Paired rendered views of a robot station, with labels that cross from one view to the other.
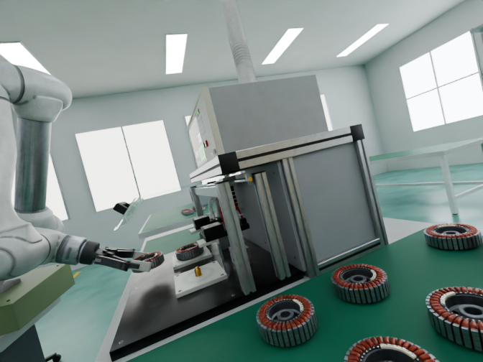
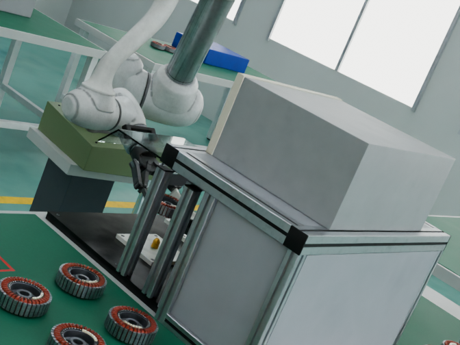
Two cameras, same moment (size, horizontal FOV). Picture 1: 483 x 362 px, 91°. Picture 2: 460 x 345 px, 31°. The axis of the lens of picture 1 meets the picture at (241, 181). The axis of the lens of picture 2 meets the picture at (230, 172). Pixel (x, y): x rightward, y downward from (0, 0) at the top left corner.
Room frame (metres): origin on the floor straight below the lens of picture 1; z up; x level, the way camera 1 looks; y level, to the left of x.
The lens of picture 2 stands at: (-0.36, -1.55, 1.55)
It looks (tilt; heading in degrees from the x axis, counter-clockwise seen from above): 14 degrees down; 55
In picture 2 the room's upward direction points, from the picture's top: 23 degrees clockwise
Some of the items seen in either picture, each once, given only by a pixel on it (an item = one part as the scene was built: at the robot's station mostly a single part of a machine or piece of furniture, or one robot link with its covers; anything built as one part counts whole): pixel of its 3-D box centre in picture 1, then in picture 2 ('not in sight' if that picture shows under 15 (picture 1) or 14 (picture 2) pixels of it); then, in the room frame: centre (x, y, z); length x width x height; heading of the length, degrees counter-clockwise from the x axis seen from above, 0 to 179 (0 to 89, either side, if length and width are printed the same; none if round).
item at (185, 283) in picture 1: (199, 276); (153, 249); (0.73, 0.20, 0.78); 0.15 x 0.15 x 0.01; 18
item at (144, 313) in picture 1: (200, 268); (185, 256); (0.85, 0.22, 0.76); 0.64 x 0.47 x 0.02; 18
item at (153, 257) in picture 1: (147, 261); (167, 205); (0.84, 0.40, 0.83); 0.11 x 0.11 x 0.04
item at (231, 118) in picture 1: (247, 130); (333, 155); (0.93, -0.07, 1.22); 0.44 x 0.39 x 0.20; 18
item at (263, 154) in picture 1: (253, 161); (314, 200); (0.95, -0.07, 1.09); 0.68 x 0.44 x 0.05; 18
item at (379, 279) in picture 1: (359, 281); (131, 325); (0.51, -0.19, 0.77); 0.11 x 0.11 x 0.04
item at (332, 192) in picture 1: (336, 205); (225, 288); (0.66, -0.24, 0.91); 0.28 x 0.03 x 0.32; 108
